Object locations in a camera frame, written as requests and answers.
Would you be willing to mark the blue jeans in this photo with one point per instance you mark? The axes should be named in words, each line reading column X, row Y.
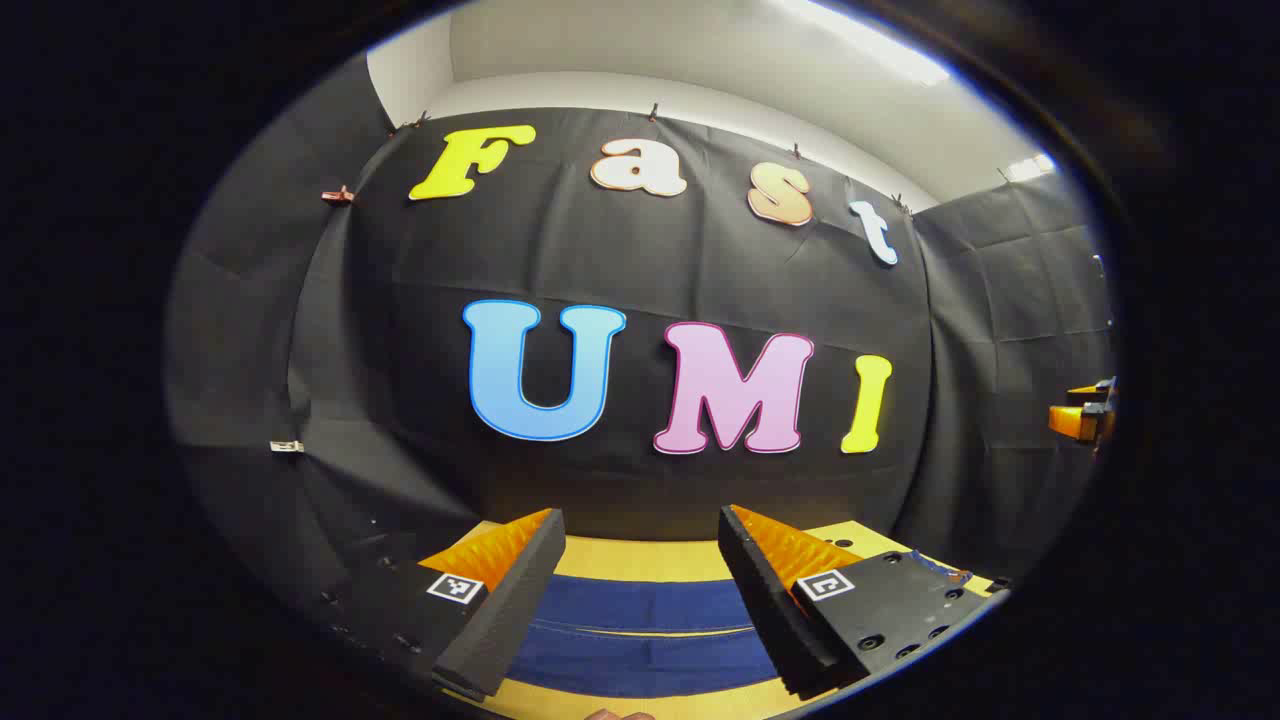
column 640, row 605

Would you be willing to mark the long ceiling light panel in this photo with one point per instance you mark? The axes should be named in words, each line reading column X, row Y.
column 870, row 45

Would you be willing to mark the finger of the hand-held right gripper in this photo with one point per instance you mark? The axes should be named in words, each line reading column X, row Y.
column 1092, row 392
column 1075, row 422

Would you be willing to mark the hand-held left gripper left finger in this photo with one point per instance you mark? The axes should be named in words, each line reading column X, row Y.
column 505, row 610

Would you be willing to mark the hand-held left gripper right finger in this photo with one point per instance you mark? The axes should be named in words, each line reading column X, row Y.
column 770, row 610

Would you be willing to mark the small ceiling light panel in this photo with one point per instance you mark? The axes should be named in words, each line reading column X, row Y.
column 1030, row 167

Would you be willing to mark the red backdrop clip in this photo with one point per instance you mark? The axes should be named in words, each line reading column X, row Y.
column 337, row 195

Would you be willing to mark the black backdrop cloth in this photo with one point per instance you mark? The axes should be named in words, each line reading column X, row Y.
column 650, row 250

